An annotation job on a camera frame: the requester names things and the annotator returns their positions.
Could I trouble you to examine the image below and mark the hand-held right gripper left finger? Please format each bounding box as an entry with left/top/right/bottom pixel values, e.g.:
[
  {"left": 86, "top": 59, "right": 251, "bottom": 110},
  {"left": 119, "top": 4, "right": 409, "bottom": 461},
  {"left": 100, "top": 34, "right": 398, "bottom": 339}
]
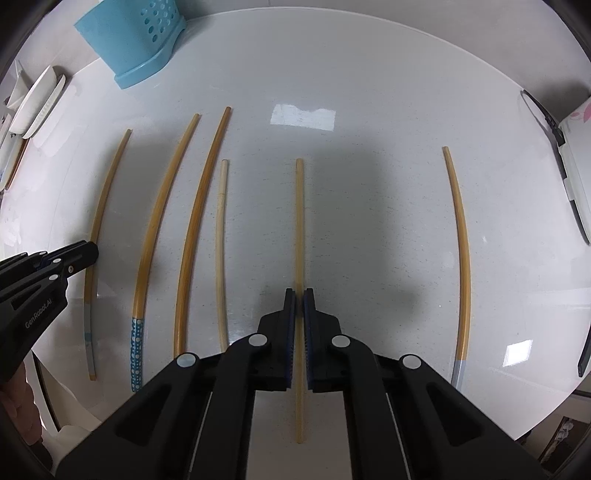
[{"left": 55, "top": 288, "right": 297, "bottom": 480}]

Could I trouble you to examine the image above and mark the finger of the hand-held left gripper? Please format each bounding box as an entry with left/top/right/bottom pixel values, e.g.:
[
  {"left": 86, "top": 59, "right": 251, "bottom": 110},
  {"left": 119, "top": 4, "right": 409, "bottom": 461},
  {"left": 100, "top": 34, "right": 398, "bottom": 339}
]
[
  {"left": 0, "top": 241, "right": 85, "bottom": 278},
  {"left": 46, "top": 240, "right": 99, "bottom": 289}
]

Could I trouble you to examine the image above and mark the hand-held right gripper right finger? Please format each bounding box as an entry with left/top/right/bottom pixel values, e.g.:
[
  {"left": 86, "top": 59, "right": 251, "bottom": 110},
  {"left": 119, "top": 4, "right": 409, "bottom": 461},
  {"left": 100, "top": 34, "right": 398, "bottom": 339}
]
[{"left": 302, "top": 288, "right": 550, "bottom": 480}]

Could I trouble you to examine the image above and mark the grey-ended wooden chopstick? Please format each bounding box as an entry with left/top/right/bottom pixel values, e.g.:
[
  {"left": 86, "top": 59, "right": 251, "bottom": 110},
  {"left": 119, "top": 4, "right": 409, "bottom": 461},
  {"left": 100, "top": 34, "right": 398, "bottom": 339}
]
[
  {"left": 84, "top": 129, "right": 133, "bottom": 382},
  {"left": 442, "top": 146, "right": 472, "bottom": 388}
]

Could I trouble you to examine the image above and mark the brown floral-band chopstick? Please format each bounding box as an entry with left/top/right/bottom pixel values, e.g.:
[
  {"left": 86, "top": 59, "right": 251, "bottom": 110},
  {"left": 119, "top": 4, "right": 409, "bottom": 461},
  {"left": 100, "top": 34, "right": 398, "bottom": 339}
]
[{"left": 173, "top": 107, "right": 232, "bottom": 358}]

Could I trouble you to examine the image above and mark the pale thin wooden chopstick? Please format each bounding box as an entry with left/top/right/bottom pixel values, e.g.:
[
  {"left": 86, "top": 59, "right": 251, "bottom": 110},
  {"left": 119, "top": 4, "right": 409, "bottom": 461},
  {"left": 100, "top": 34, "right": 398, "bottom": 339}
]
[
  {"left": 215, "top": 159, "right": 230, "bottom": 354},
  {"left": 294, "top": 158, "right": 306, "bottom": 445}
]

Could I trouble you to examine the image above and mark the blue plastic utensil holder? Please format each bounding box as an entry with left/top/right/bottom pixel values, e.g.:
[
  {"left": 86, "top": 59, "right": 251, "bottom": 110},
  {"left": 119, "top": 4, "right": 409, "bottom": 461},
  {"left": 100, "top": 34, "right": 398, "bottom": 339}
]
[{"left": 74, "top": 0, "right": 188, "bottom": 90}]

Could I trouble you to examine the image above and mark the person's left hand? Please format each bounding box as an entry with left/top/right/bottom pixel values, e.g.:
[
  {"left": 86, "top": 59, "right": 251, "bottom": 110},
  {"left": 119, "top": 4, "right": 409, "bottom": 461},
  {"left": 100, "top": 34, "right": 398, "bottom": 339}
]
[{"left": 0, "top": 364, "right": 43, "bottom": 440}]

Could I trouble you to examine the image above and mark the round wooden board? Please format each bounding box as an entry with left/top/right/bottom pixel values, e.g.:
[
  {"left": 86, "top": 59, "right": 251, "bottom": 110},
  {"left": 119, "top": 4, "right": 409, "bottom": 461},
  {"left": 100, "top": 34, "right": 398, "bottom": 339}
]
[{"left": 2, "top": 138, "right": 28, "bottom": 192}]

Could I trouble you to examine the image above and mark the white plate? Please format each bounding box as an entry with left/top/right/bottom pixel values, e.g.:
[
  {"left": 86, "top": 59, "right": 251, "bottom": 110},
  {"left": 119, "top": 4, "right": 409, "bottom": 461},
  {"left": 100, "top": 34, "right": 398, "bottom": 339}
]
[{"left": 23, "top": 74, "right": 68, "bottom": 139}]

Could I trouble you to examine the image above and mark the white tape patch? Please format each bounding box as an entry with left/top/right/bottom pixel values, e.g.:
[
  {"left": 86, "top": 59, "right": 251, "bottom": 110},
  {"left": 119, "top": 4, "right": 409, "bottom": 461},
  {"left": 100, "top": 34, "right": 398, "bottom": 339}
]
[{"left": 270, "top": 104, "right": 336, "bottom": 131}]

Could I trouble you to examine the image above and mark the black remote control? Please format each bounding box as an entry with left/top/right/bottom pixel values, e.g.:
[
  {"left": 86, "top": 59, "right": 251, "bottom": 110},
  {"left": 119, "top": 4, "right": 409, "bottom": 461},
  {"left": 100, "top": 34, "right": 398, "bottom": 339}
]
[{"left": 577, "top": 323, "right": 591, "bottom": 377}]

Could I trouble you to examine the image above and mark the white floral rice cooker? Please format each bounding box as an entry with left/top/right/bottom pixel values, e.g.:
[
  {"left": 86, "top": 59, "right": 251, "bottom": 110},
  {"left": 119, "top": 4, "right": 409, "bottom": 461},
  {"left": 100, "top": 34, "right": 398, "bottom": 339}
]
[{"left": 556, "top": 99, "right": 591, "bottom": 245}]

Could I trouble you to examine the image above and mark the black rice cooker cord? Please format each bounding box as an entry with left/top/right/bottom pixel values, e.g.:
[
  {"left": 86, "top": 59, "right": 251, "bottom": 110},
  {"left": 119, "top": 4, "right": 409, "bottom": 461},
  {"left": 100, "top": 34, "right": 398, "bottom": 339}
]
[{"left": 521, "top": 89, "right": 566, "bottom": 144}]

